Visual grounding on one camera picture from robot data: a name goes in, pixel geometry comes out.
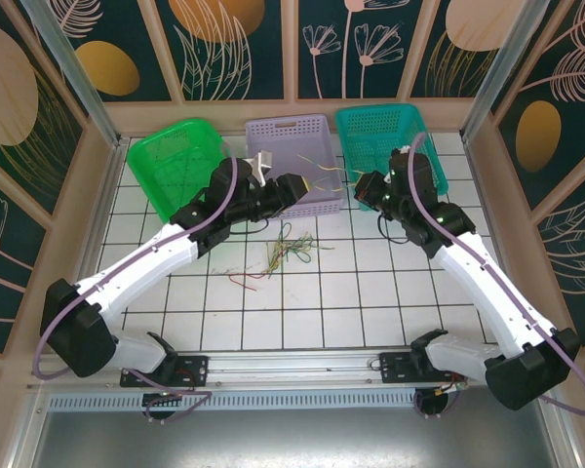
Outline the aluminium side rail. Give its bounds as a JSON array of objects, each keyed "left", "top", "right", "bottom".
[{"left": 53, "top": 138, "right": 131, "bottom": 355}]

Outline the grey metal plate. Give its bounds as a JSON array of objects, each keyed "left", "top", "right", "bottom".
[{"left": 28, "top": 410, "right": 574, "bottom": 468}]

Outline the small black controller board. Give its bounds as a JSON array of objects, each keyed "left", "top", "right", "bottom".
[{"left": 142, "top": 391, "right": 185, "bottom": 408}]

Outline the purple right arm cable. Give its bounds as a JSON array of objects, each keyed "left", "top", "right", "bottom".
[{"left": 407, "top": 131, "right": 585, "bottom": 421}]

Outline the teal plastic basket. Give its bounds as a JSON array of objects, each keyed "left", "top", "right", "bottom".
[{"left": 333, "top": 102, "right": 449, "bottom": 214}]

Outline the yellow thin cable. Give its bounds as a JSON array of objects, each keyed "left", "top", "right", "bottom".
[
  {"left": 265, "top": 221, "right": 293, "bottom": 280},
  {"left": 295, "top": 153, "right": 370, "bottom": 176},
  {"left": 282, "top": 238, "right": 336, "bottom": 259}
]

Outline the green plastic basket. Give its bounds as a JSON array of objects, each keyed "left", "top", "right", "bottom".
[{"left": 126, "top": 116, "right": 233, "bottom": 224}]

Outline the dark green thin cable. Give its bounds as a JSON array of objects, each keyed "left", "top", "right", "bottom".
[{"left": 272, "top": 232, "right": 323, "bottom": 264}]

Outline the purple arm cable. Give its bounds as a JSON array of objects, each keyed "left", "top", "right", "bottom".
[
  {"left": 32, "top": 155, "right": 240, "bottom": 425},
  {"left": 407, "top": 131, "right": 585, "bottom": 421}
]

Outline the aluminium frame post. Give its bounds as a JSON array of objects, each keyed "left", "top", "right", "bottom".
[
  {"left": 459, "top": 0, "right": 552, "bottom": 145},
  {"left": 19, "top": 0, "right": 131, "bottom": 150}
]

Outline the light green thin cable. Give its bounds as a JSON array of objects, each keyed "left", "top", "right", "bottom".
[{"left": 310, "top": 175, "right": 360, "bottom": 192}]

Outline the red power wire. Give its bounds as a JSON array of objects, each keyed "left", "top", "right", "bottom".
[
  {"left": 175, "top": 370, "right": 200, "bottom": 393},
  {"left": 436, "top": 375, "right": 469, "bottom": 395}
]

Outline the lilac plastic basket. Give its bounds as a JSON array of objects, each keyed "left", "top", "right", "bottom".
[{"left": 245, "top": 113, "right": 345, "bottom": 220}]

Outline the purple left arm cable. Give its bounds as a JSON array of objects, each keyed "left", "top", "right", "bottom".
[{"left": 32, "top": 155, "right": 240, "bottom": 425}]

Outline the grey slotted cable duct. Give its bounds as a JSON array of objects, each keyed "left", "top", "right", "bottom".
[{"left": 46, "top": 393, "right": 420, "bottom": 412}]

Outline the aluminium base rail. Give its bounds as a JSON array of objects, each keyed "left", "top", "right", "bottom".
[{"left": 26, "top": 348, "right": 488, "bottom": 391}]

